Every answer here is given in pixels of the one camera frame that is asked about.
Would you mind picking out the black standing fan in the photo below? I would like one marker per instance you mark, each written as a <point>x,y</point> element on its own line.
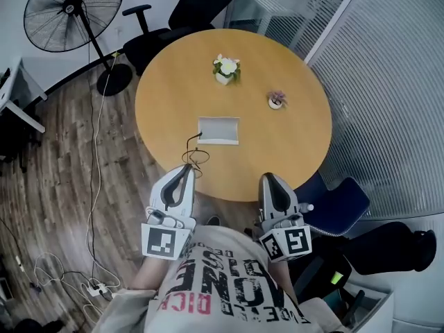
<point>69,9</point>

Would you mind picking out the white cabinet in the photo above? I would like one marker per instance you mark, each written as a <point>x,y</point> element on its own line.
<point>374,311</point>

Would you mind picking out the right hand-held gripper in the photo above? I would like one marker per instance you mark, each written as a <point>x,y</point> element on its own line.
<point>295,243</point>

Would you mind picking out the person's printed beige shirt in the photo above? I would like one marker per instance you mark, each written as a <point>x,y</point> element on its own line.
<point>222,290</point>

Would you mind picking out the person's left forearm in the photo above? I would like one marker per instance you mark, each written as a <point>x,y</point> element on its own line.
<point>152,272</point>

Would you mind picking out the person's black left shoe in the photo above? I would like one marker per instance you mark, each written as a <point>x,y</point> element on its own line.
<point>214,220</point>

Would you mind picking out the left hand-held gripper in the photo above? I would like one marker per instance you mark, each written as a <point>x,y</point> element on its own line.
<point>159,241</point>

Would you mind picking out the green cup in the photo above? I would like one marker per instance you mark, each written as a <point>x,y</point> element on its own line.
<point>336,277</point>

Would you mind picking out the blue chair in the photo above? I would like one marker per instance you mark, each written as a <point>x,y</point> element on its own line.
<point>343,203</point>

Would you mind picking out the small purple potted plant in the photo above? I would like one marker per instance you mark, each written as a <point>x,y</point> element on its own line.
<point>276,102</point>

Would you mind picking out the black mesh office chair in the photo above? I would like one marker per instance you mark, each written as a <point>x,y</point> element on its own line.
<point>388,248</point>

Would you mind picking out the white flower potted plant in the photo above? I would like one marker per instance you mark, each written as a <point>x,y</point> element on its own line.
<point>227,68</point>

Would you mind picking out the black office chair with headrest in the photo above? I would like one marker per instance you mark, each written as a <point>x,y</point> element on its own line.
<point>197,5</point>

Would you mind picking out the white power strip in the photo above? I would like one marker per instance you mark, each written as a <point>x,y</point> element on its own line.
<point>95,289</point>

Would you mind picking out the white case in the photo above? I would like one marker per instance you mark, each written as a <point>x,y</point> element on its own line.
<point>218,130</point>

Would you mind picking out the clear water bottle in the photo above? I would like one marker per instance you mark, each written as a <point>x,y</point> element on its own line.
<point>306,207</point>

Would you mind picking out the person's right forearm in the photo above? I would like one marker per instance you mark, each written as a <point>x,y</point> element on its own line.
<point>286,279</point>

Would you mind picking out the person's black right shoe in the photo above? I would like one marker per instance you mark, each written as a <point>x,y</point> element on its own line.
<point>250,232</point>

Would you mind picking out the black chair beside white desk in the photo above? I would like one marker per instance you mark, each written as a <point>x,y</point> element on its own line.
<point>15,141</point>

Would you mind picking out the person's black shoe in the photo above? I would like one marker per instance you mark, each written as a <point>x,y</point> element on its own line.
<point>250,232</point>
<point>214,220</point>

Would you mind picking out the white desk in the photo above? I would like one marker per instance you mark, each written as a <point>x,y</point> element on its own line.
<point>17,82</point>

